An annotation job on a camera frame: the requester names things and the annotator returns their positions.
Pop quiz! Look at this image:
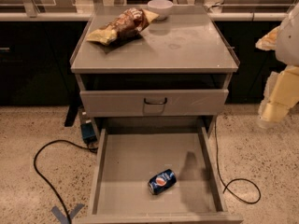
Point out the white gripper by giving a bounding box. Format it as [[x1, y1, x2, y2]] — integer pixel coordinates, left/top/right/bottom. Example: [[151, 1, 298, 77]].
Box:
[[255, 27, 299, 129]]

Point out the blue pepsi can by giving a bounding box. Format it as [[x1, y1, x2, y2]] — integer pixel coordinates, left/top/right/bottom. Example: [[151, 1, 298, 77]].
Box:
[[148, 169, 177, 195]]

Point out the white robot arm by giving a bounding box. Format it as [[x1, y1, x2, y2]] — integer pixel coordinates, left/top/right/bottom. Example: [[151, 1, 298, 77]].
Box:
[[255, 4, 299, 129]]

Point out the grey drawer cabinet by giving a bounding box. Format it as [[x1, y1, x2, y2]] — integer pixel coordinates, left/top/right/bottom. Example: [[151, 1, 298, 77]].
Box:
[[71, 6, 238, 132]]

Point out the open grey middle drawer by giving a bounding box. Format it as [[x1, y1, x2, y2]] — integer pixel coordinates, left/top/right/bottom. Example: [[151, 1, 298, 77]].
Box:
[[73, 128, 243, 224]]

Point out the grey top drawer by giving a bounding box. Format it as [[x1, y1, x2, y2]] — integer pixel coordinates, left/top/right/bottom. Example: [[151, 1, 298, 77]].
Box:
[[80, 89, 228, 117]]

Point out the dark back counter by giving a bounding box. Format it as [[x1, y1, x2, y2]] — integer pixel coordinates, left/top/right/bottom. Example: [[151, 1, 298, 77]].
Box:
[[0, 21, 285, 105]]

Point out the white bowl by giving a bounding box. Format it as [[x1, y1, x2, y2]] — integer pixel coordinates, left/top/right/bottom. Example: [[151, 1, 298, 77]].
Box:
[[148, 0, 173, 20]]

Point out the brown yellow chip bag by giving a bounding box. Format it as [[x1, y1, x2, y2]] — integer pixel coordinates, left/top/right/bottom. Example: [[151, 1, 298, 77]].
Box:
[[87, 7, 159, 46]]

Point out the blue power box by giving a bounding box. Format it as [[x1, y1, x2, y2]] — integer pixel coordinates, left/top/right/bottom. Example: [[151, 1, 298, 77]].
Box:
[[80, 122, 97, 144]]

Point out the blue tape cross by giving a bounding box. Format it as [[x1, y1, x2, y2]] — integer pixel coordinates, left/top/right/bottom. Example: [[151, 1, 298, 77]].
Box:
[[50, 203, 85, 224]]

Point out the black drawer handle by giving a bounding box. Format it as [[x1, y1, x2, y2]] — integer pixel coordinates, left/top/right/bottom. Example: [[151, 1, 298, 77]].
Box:
[[143, 97, 168, 105]]

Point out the black cable right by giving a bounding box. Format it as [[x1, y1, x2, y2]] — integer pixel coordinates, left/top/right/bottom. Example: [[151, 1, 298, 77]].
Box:
[[213, 119, 262, 205]]

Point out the black cable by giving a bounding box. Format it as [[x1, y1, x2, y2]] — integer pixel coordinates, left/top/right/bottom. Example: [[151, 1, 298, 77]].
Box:
[[213, 119, 262, 205], [33, 139, 99, 224]]

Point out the black cable left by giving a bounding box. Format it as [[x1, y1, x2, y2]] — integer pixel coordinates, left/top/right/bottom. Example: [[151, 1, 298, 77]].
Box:
[[33, 139, 99, 224]]

